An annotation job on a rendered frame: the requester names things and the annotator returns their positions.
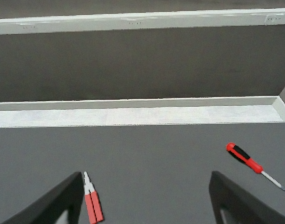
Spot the red and black screwdriver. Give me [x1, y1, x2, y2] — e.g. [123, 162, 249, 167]
[226, 143, 285, 191]

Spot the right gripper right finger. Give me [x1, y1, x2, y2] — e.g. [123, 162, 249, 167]
[209, 171, 285, 224]

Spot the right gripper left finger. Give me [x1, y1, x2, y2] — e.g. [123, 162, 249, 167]
[1, 171, 85, 224]

